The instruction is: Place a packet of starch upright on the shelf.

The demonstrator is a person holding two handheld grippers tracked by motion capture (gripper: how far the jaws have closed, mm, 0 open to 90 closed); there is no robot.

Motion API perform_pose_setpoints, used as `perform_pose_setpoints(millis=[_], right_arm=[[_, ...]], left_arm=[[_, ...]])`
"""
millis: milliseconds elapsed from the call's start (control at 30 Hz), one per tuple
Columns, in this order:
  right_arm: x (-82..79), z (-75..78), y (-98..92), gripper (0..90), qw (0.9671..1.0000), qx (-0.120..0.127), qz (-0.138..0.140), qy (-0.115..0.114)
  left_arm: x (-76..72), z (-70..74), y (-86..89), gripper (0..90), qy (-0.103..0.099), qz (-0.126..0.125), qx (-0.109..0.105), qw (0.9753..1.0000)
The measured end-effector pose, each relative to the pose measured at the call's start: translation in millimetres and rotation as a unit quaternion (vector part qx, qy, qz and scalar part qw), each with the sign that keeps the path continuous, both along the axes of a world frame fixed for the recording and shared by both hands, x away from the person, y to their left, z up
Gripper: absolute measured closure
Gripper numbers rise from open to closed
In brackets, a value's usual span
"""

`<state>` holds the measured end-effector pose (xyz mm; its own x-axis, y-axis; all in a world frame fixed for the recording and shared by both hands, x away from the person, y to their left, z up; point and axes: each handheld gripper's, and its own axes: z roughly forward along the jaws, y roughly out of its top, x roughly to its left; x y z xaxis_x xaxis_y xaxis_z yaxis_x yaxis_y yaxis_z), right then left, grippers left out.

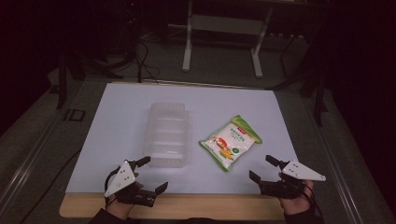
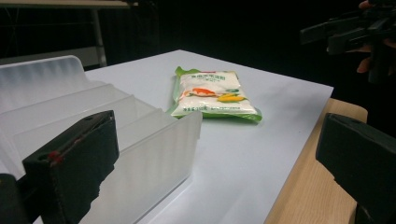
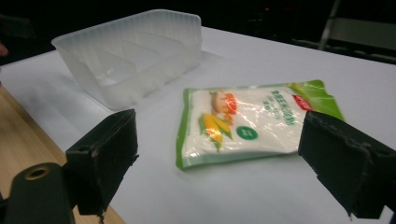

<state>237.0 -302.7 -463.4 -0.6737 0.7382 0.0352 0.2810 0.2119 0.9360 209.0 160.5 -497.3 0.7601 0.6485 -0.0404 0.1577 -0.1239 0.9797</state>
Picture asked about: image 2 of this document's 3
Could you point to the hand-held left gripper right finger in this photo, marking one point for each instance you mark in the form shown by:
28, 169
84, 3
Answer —
361, 161

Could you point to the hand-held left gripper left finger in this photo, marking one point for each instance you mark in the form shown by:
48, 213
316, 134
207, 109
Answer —
73, 161

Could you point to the translucent plastic divided organizer box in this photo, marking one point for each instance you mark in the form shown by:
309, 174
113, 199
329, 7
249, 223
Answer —
146, 155

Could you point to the white and green starch bag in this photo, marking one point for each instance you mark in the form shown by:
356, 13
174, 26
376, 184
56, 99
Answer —
214, 93

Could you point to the white table mat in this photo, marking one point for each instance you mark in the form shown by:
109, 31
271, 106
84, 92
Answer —
249, 149

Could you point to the background table with metal legs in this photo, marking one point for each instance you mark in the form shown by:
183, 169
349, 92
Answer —
99, 37

